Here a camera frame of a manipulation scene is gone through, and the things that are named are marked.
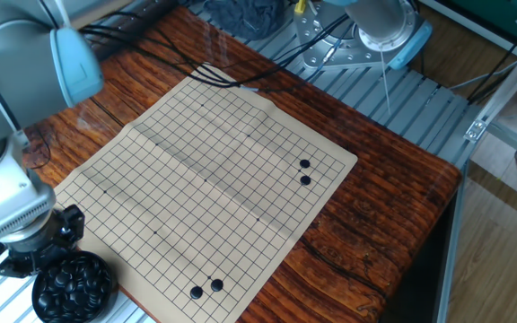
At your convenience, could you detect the aluminium frame post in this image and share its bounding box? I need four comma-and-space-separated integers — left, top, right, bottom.
463, 31, 517, 144

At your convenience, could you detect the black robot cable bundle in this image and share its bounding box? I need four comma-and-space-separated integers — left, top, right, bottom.
24, 13, 354, 171

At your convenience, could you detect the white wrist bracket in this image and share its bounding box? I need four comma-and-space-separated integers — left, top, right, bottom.
0, 129, 57, 225

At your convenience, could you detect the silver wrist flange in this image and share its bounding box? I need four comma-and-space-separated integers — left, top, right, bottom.
0, 219, 58, 253

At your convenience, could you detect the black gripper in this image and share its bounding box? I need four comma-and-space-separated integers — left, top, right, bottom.
0, 204, 86, 279

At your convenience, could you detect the beige go board mat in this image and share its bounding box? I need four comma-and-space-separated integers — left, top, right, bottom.
38, 62, 359, 323

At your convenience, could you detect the silver vented camera housing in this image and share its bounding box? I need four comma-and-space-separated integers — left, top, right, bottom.
0, 192, 57, 246

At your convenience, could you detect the black bowl of go stones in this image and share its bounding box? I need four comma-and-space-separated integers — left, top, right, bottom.
31, 249, 118, 323

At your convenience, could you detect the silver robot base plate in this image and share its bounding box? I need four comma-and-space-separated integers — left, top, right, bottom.
293, 0, 421, 72

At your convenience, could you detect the white zip tie tail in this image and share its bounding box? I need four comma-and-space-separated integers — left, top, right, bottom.
54, 0, 72, 29
377, 48, 393, 117

